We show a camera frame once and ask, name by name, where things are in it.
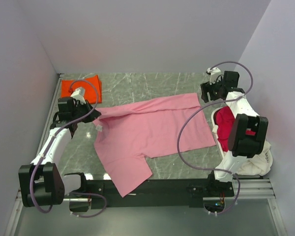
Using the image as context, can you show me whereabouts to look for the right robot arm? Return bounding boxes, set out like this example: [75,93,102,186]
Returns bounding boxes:
[201,67,268,195]

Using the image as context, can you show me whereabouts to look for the white t-shirt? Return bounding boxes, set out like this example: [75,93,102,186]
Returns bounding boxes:
[237,140,273,176]

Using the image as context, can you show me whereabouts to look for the crimson red t-shirt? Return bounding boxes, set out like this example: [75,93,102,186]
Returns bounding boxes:
[215,106,235,152]

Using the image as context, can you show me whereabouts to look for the folded orange t-shirt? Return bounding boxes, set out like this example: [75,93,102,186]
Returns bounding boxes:
[60,75,102,104]

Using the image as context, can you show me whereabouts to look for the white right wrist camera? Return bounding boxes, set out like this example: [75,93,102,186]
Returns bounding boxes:
[206,67,221,85]

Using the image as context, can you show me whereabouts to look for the aluminium frame rails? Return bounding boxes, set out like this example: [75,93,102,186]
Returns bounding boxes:
[15,72,64,202]

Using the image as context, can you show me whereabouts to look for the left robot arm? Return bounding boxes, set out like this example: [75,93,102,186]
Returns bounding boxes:
[18,96,101,212]

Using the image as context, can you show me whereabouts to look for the white laundry basket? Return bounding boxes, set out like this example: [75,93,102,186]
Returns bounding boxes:
[211,107,273,176]

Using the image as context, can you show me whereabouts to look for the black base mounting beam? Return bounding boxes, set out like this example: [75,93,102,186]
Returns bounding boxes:
[66,178,235,212]

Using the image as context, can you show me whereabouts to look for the pink t-shirt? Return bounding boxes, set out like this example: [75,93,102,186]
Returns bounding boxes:
[92,92,216,198]

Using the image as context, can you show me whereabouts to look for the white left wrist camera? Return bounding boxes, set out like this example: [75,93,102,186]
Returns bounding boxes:
[70,87,86,105]

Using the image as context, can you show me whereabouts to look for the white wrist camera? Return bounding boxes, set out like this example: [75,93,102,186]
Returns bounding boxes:
[206,67,221,85]
[70,87,86,105]

